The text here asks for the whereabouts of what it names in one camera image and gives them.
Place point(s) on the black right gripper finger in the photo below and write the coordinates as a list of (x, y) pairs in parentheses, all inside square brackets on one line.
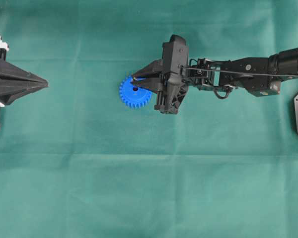
[(154, 85), (152, 70)]

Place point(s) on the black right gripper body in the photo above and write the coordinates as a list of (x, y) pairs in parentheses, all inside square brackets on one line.
[(174, 58)]

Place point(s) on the blue plastic gear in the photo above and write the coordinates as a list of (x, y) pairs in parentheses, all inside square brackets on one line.
[(132, 96)]

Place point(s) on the green table cloth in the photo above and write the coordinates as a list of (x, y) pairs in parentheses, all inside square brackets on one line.
[(75, 162)]

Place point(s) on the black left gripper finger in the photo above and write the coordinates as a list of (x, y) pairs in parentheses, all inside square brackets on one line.
[(10, 71), (11, 90)]

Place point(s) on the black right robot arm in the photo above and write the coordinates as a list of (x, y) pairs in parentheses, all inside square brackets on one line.
[(258, 76)]

